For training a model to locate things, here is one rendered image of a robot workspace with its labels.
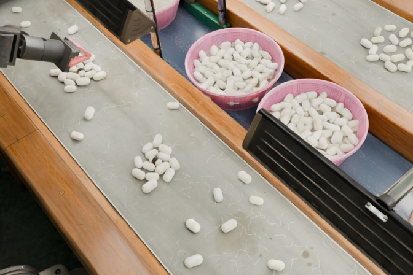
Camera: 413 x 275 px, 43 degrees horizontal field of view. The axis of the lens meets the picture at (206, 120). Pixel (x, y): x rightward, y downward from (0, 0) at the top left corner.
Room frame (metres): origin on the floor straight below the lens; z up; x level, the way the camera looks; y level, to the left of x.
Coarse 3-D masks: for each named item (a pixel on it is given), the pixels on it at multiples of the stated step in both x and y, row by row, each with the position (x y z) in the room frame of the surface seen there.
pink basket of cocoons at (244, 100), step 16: (224, 32) 1.15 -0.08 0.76; (240, 32) 1.15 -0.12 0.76; (256, 32) 1.13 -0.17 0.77; (192, 48) 1.09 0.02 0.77; (208, 48) 1.12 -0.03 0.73; (272, 48) 1.07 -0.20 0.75; (192, 64) 1.06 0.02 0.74; (192, 80) 0.96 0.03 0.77; (224, 96) 0.90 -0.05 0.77; (240, 96) 0.89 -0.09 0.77; (256, 96) 0.91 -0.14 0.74
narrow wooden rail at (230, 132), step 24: (72, 0) 1.37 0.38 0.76; (96, 24) 1.25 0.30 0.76; (120, 48) 1.14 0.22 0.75; (144, 48) 1.11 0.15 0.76; (168, 72) 1.01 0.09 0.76; (192, 96) 0.91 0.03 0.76; (216, 120) 0.82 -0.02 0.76; (240, 144) 0.74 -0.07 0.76; (264, 168) 0.67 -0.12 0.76; (288, 192) 0.60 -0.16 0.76; (312, 216) 0.54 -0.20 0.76; (336, 240) 0.48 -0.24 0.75
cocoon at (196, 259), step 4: (192, 256) 0.48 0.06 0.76; (196, 256) 0.47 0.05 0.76; (200, 256) 0.47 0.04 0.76; (188, 260) 0.47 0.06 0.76; (192, 260) 0.47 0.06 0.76; (196, 260) 0.47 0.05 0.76; (200, 260) 0.47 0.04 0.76; (188, 264) 0.46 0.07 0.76; (192, 264) 0.46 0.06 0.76; (196, 264) 0.46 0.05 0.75
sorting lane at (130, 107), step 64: (64, 0) 1.41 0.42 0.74; (128, 64) 1.08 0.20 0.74; (64, 128) 0.87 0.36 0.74; (128, 128) 0.85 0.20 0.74; (192, 128) 0.83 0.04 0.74; (128, 192) 0.66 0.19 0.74; (192, 192) 0.64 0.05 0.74; (256, 192) 0.62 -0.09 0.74; (256, 256) 0.47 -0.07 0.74; (320, 256) 0.46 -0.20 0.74
